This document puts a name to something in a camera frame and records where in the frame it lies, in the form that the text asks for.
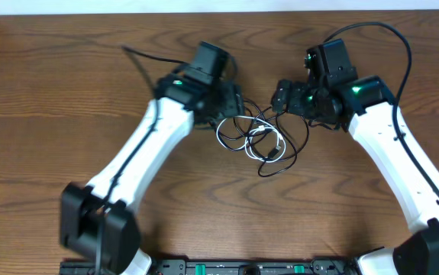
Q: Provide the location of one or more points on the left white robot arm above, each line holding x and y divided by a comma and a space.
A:
98, 220

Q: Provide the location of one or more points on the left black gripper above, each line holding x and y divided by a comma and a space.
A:
237, 100

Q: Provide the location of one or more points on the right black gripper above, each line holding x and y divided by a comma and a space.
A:
298, 88

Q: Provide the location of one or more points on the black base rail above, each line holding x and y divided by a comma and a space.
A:
318, 265

